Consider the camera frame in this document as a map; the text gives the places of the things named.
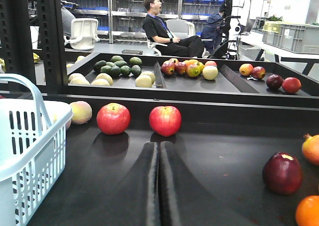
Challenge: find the pale peach fruit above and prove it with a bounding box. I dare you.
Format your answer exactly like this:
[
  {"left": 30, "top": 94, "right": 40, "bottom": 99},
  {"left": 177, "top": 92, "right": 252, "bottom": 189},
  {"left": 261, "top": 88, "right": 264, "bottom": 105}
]
[{"left": 69, "top": 101, "right": 92, "bottom": 125}]

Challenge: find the dark red apple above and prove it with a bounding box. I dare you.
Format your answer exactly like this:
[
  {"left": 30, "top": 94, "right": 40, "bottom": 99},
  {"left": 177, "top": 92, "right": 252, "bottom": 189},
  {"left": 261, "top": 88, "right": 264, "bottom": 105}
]
[{"left": 262, "top": 152, "right": 303, "bottom": 196}]

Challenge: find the bright red apple left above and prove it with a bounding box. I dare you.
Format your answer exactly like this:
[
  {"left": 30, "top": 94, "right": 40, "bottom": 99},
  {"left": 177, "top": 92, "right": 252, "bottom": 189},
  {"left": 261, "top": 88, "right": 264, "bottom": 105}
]
[{"left": 96, "top": 103, "right": 131, "bottom": 135}]

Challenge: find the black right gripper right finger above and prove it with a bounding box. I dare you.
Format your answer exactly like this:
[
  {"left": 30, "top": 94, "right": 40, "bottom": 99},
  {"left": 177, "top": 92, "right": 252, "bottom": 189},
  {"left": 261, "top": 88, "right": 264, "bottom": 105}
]
[{"left": 159, "top": 141, "right": 253, "bottom": 226}]

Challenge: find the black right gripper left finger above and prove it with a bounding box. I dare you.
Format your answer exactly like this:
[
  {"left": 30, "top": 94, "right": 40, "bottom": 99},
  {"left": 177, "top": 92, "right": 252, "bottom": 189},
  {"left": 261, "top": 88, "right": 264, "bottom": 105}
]
[{"left": 82, "top": 142, "right": 159, "bottom": 226}]

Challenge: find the bright red apple right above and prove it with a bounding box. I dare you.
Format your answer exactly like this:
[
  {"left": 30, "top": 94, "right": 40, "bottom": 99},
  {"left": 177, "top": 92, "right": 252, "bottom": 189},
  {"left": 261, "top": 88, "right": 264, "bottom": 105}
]
[{"left": 149, "top": 106, "right": 182, "bottom": 137}]

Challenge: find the light blue plastic basket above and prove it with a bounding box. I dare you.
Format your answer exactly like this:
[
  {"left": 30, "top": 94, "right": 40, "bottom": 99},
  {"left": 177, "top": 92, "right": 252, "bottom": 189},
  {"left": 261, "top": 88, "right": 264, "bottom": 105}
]
[{"left": 0, "top": 73, "right": 72, "bottom": 226}]

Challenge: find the seated person black shirt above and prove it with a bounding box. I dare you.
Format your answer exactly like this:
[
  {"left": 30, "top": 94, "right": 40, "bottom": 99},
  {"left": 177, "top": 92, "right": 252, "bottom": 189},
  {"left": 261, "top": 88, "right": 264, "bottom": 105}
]
[{"left": 143, "top": 0, "right": 204, "bottom": 58}]

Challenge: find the black wooden display stand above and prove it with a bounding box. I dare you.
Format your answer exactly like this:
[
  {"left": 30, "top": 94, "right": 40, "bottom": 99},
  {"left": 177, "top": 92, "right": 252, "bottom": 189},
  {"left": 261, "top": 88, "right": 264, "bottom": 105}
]
[{"left": 29, "top": 63, "right": 319, "bottom": 226}]

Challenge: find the bright red apple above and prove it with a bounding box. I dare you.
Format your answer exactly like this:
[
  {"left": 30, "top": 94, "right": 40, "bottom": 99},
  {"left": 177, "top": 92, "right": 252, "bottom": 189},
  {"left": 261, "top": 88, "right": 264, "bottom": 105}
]
[
  {"left": 149, "top": 106, "right": 182, "bottom": 137},
  {"left": 96, "top": 103, "right": 131, "bottom": 135}
]

